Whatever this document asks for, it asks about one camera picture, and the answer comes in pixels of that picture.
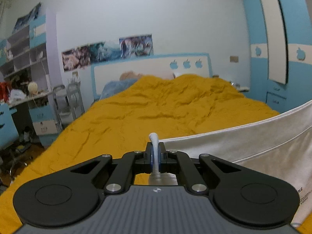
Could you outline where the white Nevada sweatshirt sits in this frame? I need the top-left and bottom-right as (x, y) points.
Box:
(162, 101), (311, 227)

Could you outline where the blue desk chair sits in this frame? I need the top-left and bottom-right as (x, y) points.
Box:
(1, 104), (31, 182)

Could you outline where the grey folding chair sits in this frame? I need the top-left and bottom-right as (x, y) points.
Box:
(52, 82), (85, 129)

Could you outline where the mustard yellow quilted bedspread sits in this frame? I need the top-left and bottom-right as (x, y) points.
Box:
(1, 74), (311, 233)

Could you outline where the bedside table with items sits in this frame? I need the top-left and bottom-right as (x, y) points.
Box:
(211, 74), (251, 93)

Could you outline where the blue pillow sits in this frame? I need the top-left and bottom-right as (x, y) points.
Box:
(99, 71), (143, 100)

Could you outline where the blue white shelf desk unit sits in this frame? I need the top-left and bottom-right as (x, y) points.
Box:
(1, 3), (62, 147)

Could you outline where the white and blue headboard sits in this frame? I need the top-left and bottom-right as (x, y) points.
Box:
(91, 53), (213, 99)

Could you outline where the anime poster strip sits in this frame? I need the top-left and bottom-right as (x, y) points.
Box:
(61, 34), (153, 72)

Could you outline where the blue and white wardrobe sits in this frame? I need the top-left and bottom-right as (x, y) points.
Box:
(244, 0), (311, 113)

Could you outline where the beige wall switch plate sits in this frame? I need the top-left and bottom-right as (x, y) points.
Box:
(230, 56), (239, 63)

